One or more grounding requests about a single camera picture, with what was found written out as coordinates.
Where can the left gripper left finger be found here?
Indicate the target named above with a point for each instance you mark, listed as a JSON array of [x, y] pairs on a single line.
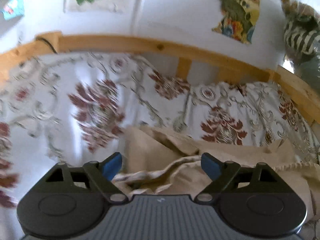
[[101, 175]]

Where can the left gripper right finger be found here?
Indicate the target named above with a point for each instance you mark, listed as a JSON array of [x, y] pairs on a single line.
[[221, 175]]

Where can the beige hooded zip jacket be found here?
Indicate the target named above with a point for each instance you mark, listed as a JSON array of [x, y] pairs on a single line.
[[162, 161]]

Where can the floral patterned bedspread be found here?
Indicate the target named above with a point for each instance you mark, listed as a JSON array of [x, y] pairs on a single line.
[[74, 108]]

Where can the torn landscape flower poster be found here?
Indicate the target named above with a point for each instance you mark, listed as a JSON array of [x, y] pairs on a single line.
[[239, 19]]

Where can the curled blue anime poster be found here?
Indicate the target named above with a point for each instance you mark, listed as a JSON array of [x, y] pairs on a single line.
[[13, 9]]

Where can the wooden bed frame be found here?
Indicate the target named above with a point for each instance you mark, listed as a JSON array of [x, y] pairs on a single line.
[[230, 70]]

